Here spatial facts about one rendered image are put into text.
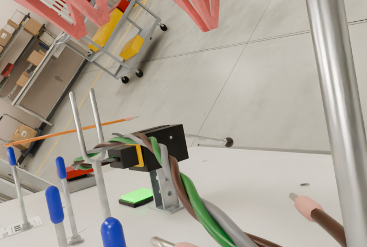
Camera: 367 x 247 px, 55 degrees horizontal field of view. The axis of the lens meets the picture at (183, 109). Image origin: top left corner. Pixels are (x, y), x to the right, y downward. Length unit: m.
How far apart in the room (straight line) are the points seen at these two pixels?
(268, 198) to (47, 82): 8.29
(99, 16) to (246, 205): 0.24
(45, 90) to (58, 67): 0.62
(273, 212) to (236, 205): 0.05
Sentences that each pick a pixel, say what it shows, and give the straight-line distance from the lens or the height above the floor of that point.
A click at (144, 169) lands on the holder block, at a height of 1.11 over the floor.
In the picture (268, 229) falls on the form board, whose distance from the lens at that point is 0.32.
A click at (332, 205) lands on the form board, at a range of 0.36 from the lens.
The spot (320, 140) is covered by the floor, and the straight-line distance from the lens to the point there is 1.80.
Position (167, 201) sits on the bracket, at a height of 1.06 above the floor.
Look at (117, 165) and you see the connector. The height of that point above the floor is 1.13.
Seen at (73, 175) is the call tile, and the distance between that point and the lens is 0.60.
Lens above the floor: 1.27
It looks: 25 degrees down
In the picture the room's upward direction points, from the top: 55 degrees counter-clockwise
